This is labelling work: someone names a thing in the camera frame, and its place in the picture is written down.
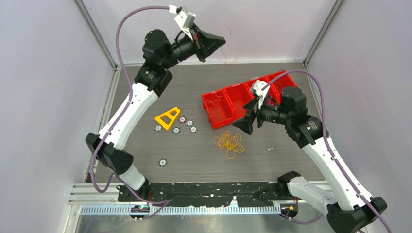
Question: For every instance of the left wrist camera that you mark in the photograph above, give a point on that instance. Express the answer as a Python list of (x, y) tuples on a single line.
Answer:
[(184, 19)]

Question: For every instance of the poker chip brown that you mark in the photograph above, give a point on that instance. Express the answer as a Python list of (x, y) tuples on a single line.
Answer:
[(182, 119)]

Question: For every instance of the white slotted cable duct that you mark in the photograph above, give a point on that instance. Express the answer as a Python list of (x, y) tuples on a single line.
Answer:
[(133, 210)]

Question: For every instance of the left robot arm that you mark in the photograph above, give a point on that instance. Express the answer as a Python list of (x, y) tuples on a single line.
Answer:
[(150, 82)]

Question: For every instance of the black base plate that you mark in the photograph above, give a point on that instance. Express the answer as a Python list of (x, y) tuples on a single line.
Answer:
[(215, 194)]

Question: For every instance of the poker chip blue upper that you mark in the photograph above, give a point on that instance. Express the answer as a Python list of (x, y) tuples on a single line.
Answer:
[(189, 123)]

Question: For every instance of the yellow triangle frame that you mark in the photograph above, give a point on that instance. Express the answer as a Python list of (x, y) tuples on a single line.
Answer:
[(167, 118)]

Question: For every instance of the red compartment bin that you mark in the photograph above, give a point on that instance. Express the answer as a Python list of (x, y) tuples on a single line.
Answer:
[(225, 105)]

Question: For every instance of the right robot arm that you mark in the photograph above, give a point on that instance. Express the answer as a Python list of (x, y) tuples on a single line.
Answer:
[(349, 207)]

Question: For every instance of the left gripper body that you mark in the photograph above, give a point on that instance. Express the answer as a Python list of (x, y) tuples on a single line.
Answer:
[(197, 43)]

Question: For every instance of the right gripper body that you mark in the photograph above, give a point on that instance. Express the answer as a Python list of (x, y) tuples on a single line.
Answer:
[(258, 113)]

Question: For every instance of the poker chip left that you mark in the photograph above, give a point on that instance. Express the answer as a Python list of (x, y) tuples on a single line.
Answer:
[(158, 128)]

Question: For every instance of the poker chip blue right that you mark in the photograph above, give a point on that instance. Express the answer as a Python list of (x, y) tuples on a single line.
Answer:
[(193, 129)]

